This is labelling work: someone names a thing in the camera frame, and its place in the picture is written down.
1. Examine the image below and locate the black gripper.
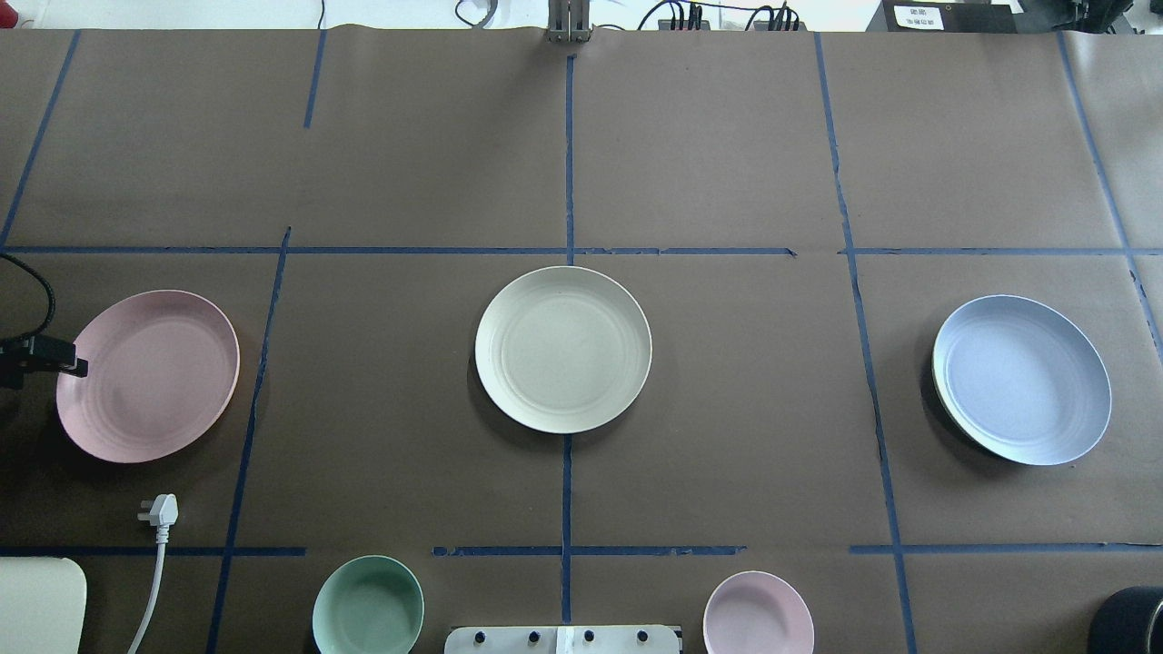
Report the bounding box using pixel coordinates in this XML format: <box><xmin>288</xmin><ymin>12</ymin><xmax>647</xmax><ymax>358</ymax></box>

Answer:
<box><xmin>1</xmin><ymin>334</ymin><xmax>90</xmax><ymax>390</ymax></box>

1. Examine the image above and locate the pink plate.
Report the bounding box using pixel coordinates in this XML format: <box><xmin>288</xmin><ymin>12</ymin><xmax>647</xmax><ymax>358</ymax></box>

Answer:
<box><xmin>55</xmin><ymin>290</ymin><xmax>241</xmax><ymax>464</ymax></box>

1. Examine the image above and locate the green bowl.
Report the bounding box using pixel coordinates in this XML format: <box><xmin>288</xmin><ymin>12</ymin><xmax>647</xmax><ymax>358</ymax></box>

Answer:
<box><xmin>312</xmin><ymin>555</ymin><xmax>424</xmax><ymax>653</ymax></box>

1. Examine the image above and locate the cream plate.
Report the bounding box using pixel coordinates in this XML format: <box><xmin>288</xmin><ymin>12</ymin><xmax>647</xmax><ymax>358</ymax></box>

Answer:
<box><xmin>475</xmin><ymin>265</ymin><xmax>652</xmax><ymax>434</ymax></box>

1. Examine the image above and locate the pink bowl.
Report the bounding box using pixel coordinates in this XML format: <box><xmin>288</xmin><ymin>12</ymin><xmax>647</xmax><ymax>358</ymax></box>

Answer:
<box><xmin>702</xmin><ymin>570</ymin><xmax>816</xmax><ymax>653</ymax></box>

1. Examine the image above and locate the black box with label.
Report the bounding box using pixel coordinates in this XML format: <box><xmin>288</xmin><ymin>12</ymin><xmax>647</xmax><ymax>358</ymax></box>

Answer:
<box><xmin>865</xmin><ymin>1</ymin><xmax>1016</xmax><ymax>34</ymax></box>

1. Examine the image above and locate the blue plate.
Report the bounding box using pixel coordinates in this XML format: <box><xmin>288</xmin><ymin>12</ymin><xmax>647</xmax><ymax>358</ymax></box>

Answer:
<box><xmin>932</xmin><ymin>294</ymin><xmax>1113</xmax><ymax>465</ymax></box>

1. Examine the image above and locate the dark blue saucepan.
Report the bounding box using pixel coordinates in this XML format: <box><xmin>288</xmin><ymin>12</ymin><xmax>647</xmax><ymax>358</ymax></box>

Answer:
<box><xmin>1087</xmin><ymin>585</ymin><xmax>1162</xmax><ymax>653</ymax></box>

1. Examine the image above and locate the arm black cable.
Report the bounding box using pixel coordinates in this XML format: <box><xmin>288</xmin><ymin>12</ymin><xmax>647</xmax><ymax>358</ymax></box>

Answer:
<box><xmin>0</xmin><ymin>253</ymin><xmax>57</xmax><ymax>346</ymax></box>

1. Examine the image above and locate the white power plug cable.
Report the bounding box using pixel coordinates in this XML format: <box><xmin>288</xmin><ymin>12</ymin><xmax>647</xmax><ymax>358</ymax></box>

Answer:
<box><xmin>126</xmin><ymin>493</ymin><xmax>179</xmax><ymax>654</ymax></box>

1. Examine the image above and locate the aluminium frame post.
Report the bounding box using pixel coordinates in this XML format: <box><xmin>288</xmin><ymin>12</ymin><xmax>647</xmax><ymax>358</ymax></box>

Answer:
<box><xmin>545</xmin><ymin>0</ymin><xmax>592</xmax><ymax>45</ymax></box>

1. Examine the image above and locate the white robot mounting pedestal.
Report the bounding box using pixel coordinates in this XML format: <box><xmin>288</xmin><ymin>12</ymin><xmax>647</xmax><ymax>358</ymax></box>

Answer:
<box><xmin>443</xmin><ymin>624</ymin><xmax>684</xmax><ymax>653</ymax></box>

